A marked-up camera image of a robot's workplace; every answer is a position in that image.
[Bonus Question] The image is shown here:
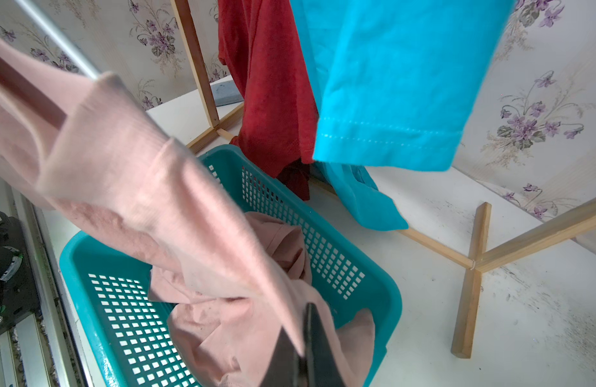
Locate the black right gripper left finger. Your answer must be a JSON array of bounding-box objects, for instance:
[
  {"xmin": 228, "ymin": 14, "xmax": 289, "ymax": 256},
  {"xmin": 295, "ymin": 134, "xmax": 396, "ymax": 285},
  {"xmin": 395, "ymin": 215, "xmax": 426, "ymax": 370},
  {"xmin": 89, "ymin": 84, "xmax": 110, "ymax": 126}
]
[{"xmin": 260, "ymin": 329, "xmax": 303, "ymax": 387}]

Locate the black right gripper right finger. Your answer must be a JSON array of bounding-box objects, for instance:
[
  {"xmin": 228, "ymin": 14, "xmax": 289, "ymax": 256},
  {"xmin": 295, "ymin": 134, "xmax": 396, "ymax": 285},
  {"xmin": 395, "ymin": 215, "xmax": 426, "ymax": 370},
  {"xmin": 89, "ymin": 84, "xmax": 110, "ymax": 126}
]
[{"xmin": 304, "ymin": 303, "xmax": 345, "ymax": 387}]

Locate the pink t-shirt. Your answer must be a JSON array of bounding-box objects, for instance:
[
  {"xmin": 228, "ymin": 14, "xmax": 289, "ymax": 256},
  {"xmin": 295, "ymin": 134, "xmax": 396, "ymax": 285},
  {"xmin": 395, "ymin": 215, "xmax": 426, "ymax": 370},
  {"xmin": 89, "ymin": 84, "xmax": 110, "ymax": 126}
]
[{"xmin": 0, "ymin": 39, "xmax": 375, "ymax": 386}]

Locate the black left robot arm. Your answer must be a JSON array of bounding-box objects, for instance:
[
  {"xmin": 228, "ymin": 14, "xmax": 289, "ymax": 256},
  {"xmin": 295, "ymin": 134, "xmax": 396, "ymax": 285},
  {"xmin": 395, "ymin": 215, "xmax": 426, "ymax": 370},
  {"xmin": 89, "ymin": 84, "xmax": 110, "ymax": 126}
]
[{"xmin": 0, "ymin": 211, "xmax": 40, "ymax": 335}]

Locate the teal plastic laundry basket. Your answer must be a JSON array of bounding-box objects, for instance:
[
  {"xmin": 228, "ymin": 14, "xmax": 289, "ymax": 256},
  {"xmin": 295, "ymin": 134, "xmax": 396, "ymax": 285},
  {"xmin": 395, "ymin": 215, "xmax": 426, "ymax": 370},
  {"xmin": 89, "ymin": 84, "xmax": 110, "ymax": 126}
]
[{"xmin": 53, "ymin": 140, "xmax": 402, "ymax": 386}]

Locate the grey blue sponge pad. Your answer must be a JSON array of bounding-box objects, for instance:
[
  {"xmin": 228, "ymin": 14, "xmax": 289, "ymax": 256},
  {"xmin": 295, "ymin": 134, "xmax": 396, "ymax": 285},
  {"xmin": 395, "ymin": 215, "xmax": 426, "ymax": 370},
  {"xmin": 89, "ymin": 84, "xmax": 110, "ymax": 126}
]
[{"xmin": 211, "ymin": 80, "xmax": 243, "ymax": 106}]

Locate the turquoise t-shirt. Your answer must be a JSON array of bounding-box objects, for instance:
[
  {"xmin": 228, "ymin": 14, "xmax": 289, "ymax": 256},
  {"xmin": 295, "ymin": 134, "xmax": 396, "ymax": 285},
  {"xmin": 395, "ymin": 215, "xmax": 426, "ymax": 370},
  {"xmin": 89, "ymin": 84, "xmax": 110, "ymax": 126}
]
[{"xmin": 291, "ymin": 1, "xmax": 514, "ymax": 220}]

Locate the wooden clothes rack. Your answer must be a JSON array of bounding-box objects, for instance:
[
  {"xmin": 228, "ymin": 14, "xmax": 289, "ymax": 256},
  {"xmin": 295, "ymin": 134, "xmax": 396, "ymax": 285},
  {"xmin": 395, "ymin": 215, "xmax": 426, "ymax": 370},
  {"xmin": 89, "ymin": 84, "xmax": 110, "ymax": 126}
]
[{"xmin": 170, "ymin": 0, "xmax": 596, "ymax": 360}]

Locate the dark red t-shirt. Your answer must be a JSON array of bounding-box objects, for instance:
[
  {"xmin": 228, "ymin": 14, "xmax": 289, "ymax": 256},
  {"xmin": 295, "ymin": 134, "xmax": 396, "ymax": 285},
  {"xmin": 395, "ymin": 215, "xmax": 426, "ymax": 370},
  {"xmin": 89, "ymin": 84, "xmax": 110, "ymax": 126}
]
[{"xmin": 218, "ymin": 0, "xmax": 318, "ymax": 201}]

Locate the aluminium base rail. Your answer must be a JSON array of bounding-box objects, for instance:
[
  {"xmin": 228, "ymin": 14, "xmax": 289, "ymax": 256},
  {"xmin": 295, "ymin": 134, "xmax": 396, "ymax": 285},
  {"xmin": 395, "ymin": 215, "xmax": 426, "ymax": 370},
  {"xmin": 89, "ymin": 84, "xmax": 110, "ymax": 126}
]
[{"xmin": 0, "ymin": 178, "xmax": 93, "ymax": 386}]

